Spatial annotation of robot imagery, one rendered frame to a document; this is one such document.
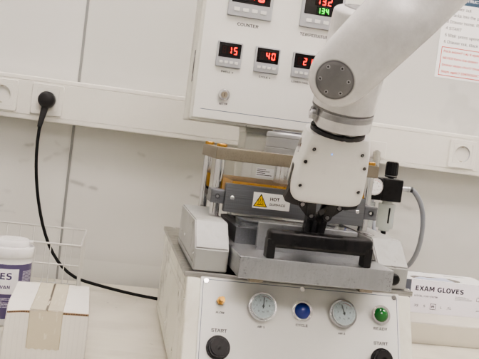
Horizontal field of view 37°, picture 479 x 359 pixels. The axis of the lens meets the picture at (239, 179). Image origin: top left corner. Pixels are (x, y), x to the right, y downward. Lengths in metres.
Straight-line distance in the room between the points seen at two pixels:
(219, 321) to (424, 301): 0.73
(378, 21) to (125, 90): 0.93
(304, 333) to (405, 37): 0.45
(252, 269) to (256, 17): 0.56
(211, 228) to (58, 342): 0.28
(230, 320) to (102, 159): 0.79
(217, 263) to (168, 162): 0.71
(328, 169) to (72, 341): 0.46
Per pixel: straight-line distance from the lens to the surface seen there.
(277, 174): 1.22
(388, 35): 0.83
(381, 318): 1.08
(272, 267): 0.97
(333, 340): 1.06
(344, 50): 0.84
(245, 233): 1.07
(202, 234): 1.04
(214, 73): 1.34
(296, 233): 0.98
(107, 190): 1.72
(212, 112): 1.34
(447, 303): 1.68
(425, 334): 1.58
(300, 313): 1.04
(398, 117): 1.84
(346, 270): 1.00
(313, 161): 0.96
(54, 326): 1.11
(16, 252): 1.30
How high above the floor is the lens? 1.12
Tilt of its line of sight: 3 degrees down
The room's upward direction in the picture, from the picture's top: 7 degrees clockwise
